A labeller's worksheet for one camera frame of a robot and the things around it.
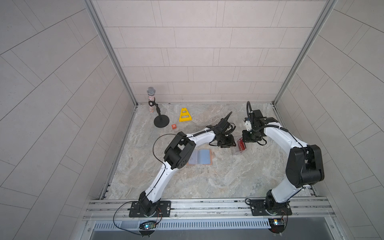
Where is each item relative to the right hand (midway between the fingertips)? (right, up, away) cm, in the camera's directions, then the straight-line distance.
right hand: (243, 138), depth 89 cm
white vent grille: (-21, -36, -21) cm, 47 cm away
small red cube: (-44, +6, +12) cm, 46 cm away
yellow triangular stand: (-38, +15, +19) cm, 45 cm away
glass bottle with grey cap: (-54, +27, -5) cm, 61 cm away
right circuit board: (+9, -37, -21) cm, 43 cm away
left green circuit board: (-50, -35, -25) cm, 66 cm away
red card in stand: (-1, -4, -1) cm, 4 cm away
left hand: (-3, -4, +3) cm, 5 cm away
